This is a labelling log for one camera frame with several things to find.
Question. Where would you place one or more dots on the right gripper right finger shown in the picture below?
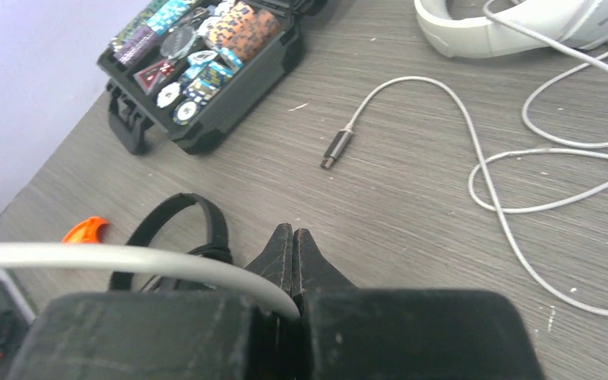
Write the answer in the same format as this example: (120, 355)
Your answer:
(398, 333)

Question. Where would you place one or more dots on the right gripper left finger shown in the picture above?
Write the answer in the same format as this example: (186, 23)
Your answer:
(220, 334)

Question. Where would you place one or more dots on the black wired headphones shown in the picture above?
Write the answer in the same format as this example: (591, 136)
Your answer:
(186, 223)

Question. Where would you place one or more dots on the white grey headphones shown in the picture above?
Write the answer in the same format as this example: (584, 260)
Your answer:
(154, 261)

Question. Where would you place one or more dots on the white headphones at back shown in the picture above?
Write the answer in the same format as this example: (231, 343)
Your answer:
(509, 161)

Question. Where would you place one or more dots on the orange curved plastic piece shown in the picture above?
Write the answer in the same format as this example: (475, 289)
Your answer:
(87, 232)

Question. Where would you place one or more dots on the black poker chip case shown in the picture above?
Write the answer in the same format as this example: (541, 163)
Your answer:
(198, 68)

